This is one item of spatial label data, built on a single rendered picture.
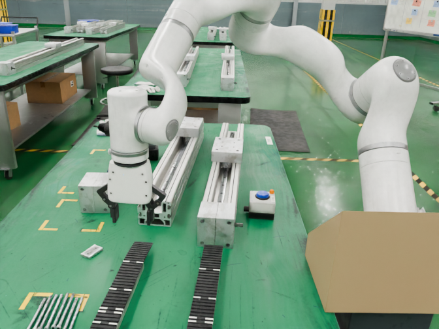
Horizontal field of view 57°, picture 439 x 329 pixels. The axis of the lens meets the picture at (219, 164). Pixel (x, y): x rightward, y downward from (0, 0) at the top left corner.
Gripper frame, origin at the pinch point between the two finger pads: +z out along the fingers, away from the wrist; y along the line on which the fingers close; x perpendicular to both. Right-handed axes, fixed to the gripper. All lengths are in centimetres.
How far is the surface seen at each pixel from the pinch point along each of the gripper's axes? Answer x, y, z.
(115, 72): 340, -110, 34
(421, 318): -7, 71, 17
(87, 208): 23.7, -21.0, 12.8
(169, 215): 20.4, 5.3, 11.1
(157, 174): 37.0, -1.6, 5.6
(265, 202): 26.9, 34.1, 7.5
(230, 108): 193, 17, 25
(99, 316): -21.9, -1.4, 10.8
